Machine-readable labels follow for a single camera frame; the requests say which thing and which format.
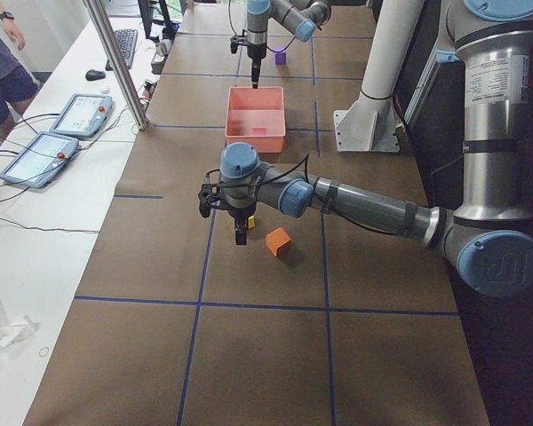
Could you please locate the near teach pendant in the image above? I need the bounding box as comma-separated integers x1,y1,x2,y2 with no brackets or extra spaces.
0,131,79,188

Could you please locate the purple foam block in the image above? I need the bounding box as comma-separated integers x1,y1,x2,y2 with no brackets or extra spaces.
274,51,287,66

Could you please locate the yellow foam block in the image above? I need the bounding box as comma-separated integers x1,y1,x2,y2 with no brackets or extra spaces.
247,216,256,229

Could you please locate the black monitor stand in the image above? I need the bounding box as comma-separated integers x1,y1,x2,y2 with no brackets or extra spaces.
137,0,179,43

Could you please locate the pink plastic bin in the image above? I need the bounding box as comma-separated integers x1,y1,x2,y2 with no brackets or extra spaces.
225,86,286,154

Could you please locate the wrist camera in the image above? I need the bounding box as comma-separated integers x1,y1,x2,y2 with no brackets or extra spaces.
230,34,248,54
198,184,222,218

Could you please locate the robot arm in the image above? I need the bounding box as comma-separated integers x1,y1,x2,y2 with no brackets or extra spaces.
239,0,331,89
199,1,533,297

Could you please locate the orange foam block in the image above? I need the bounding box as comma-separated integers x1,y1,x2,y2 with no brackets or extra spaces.
266,227,292,257

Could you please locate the teach pendant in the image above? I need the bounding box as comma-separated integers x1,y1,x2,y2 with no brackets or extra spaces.
0,131,79,188
50,93,114,138

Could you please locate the black keyboard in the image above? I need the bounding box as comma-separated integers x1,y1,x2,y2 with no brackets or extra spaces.
114,28,138,69

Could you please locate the white power strip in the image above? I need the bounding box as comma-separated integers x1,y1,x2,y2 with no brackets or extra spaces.
151,39,172,75

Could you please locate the person in dark clothes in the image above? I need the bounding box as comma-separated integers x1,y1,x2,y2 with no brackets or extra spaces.
0,0,39,130

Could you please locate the aluminium frame post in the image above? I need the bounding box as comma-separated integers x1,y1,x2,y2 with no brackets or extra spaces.
83,0,149,130

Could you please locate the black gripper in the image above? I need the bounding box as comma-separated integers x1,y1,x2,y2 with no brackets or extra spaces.
247,43,266,89
230,210,249,245

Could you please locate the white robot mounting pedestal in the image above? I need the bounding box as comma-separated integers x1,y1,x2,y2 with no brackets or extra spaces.
334,0,424,153

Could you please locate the crumpled white paper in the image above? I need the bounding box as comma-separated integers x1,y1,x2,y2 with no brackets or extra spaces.
0,299,40,352

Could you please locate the far teach pendant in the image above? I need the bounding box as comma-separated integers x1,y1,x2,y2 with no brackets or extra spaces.
50,93,114,138

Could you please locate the black computer mouse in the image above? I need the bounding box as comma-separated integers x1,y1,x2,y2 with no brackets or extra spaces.
85,69,106,82

